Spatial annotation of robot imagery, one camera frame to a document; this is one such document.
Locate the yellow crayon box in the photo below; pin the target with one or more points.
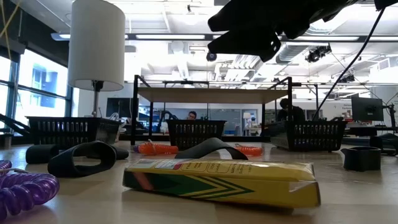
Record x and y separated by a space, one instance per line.
248 193

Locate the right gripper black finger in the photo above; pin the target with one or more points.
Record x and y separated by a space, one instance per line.
242 17
248 43

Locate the black slatted plastic basket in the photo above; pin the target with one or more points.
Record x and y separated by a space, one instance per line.
196 121
71 119
311 123

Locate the wooden shelf black metal legs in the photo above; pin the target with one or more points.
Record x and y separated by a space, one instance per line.
211 95

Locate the black wall screen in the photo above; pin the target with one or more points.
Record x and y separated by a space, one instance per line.
119 107

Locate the black computer monitor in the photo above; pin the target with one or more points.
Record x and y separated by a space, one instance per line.
367 109

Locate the dark background desk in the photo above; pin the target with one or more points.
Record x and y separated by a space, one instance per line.
373 129

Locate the white shade table lamp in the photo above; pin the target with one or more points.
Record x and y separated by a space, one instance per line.
96 46

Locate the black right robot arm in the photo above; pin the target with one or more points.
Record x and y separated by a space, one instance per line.
385 3

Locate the black ceiling camera rig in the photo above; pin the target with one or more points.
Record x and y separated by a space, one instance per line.
317 53
346 78

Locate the black wide rubber band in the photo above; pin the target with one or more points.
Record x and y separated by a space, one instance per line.
122 153
211 143
62 168
40 154
362 160

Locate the person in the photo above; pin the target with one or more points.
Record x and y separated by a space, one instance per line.
290 112
192 115

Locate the black round overhead camera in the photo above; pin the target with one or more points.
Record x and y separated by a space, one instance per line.
211 56

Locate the small white background lamp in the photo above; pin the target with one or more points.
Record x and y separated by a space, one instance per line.
247 115

